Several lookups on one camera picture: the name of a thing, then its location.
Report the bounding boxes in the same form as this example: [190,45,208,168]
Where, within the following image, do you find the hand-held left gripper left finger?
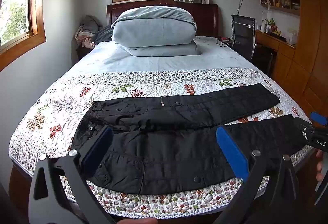
[28,125,117,224]

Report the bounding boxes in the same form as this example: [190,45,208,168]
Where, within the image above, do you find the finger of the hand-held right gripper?
[310,111,328,126]

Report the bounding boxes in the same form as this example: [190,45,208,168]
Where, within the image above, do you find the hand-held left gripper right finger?
[213,125,300,224]

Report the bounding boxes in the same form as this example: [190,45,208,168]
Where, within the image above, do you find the black pants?
[70,83,312,195]

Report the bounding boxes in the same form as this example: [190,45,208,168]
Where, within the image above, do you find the person's right hand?
[316,149,324,182]

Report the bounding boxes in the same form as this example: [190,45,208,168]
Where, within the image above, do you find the floral quilted bedspread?
[9,68,314,217]

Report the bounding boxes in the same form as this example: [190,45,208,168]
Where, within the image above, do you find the wooden desk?
[254,30,298,80]

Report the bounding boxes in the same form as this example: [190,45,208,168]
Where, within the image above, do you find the white box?
[287,29,299,47]

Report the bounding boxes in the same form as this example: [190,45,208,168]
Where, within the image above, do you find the green toy figures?
[264,18,282,35]

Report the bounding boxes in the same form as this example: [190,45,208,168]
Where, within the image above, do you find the dark grey cloth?
[91,25,114,44]

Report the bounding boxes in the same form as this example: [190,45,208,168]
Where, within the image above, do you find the black office chair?
[229,14,258,61]

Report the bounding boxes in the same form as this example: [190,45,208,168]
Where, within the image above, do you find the pile of clothes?
[74,15,100,50]

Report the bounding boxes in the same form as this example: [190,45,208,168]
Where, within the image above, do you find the light blue flat pillow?
[125,43,203,57]

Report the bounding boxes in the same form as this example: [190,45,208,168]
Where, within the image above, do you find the light blue folded duvet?
[111,6,198,48]

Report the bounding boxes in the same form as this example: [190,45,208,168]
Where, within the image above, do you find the dark wooden headboard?
[106,2,219,38]

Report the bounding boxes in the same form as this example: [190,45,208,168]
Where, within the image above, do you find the wooden framed side window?
[0,0,50,71]

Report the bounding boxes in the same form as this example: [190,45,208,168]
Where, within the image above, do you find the red device with cable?
[216,36,231,47]

